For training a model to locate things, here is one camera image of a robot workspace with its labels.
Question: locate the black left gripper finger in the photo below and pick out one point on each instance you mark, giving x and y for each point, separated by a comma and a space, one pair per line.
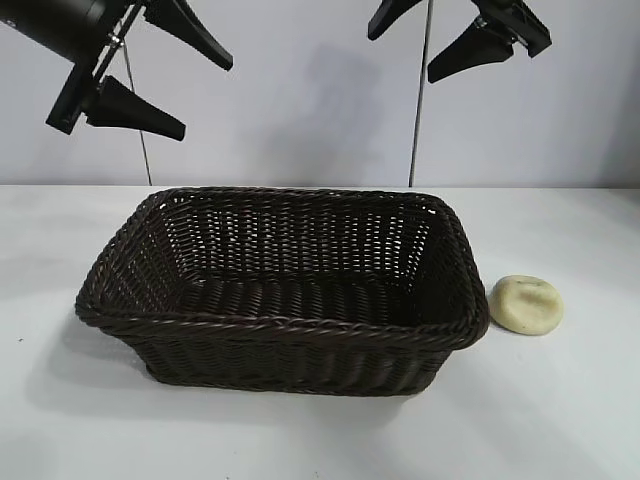
130, 110
185, 27

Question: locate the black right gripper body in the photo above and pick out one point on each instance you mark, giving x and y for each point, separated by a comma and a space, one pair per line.
522, 25

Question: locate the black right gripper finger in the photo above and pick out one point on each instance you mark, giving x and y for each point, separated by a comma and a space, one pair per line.
475, 52
382, 17

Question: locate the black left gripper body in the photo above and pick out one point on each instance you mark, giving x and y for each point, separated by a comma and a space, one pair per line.
75, 25

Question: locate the pale yellow egg yolk pastry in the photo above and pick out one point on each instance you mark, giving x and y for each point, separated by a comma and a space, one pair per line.
525, 305

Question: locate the dark brown wicker basket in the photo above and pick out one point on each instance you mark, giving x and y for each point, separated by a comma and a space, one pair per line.
300, 345

